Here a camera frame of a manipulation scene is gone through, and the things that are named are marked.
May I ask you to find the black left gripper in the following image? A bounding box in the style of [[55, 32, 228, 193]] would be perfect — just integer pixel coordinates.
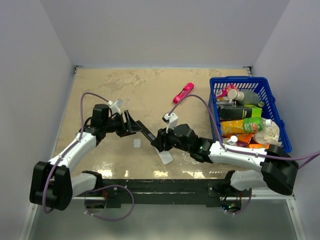
[[103, 110, 143, 137]]

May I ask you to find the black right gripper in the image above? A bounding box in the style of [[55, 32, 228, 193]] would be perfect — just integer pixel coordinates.
[[151, 123, 192, 153]]

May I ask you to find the white remote control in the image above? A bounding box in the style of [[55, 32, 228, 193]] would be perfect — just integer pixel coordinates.
[[155, 148, 174, 165]]

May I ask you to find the black remote control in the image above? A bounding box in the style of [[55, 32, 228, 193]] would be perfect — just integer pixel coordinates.
[[136, 120, 158, 148]]

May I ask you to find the white battery cover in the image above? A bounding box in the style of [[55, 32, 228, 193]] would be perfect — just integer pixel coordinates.
[[133, 138, 141, 148]]

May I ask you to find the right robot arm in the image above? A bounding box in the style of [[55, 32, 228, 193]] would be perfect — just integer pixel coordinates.
[[147, 124, 299, 197]]

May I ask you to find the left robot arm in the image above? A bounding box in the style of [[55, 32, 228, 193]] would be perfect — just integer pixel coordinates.
[[29, 104, 142, 211]]

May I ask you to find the small white cap bottle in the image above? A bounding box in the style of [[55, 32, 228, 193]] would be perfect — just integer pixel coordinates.
[[223, 135, 238, 146]]

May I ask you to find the black green carton box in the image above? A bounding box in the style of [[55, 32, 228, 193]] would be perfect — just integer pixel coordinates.
[[217, 104, 262, 121]]

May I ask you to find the pink snack box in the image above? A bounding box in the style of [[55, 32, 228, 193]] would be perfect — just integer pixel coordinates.
[[215, 84, 238, 98]]

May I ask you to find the orange snack packet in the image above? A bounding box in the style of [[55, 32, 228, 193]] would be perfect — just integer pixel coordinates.
[[222, 133, 270, 149]]

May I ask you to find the orange juice bottle green label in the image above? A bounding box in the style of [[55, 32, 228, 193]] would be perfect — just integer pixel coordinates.
[[220, 117, 272, 136]]

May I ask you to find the grey bottle beige cap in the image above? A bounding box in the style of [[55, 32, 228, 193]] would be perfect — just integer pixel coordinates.
[[227, 89, 265, 108]]

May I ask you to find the blue plastic basket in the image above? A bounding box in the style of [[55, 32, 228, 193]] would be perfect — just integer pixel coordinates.
[[207, 76, 293, 154]]

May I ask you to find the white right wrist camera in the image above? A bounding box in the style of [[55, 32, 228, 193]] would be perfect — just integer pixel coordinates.
[[162, 113, 179, 133]]

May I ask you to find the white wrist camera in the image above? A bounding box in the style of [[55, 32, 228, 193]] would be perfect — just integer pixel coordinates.
[[107, 98, 124, 115], [162, 113, 179, 133]]

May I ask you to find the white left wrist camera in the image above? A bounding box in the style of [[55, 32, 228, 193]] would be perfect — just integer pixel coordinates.
[[107, 98, 124, 115]]

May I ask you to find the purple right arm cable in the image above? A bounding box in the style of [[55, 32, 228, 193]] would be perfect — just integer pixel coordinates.
[[168, 94, 320, 170]]

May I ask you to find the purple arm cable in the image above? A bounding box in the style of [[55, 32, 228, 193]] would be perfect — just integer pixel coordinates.
[[168, 94, 320, 170], [41, 92, 111, 214]]

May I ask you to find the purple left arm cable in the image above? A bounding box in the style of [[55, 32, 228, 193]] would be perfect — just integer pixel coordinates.
[[41, 92, 111, 214]]

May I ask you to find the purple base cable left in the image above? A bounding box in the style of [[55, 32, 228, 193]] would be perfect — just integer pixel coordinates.
[[84, 184, 136, 222]]

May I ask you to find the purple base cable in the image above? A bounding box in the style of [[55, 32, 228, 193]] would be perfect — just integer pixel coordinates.
[[224, 187, 253, 216], [84, 184, 136, 222]]

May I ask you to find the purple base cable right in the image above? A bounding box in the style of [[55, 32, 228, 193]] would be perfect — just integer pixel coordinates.
[[224, 187, 253, 216]]

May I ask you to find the aluminium frame rail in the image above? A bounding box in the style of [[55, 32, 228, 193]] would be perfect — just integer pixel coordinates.
[[252, 188, 295, 200]]

